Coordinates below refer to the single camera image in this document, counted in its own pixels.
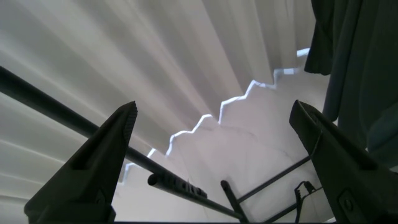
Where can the black clothes rack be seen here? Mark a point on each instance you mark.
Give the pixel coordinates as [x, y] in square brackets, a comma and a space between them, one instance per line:
[46, 105]

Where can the white curtain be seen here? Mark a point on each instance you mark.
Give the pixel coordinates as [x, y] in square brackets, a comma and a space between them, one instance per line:
[124, 62]

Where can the dark grey shirt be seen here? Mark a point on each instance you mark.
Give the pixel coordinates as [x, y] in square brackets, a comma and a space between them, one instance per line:
[357, 62]

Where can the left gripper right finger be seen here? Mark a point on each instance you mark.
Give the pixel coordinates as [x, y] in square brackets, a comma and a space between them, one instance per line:
[351, 177]

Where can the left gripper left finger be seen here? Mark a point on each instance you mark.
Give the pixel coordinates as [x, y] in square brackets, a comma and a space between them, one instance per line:
[87, 177]

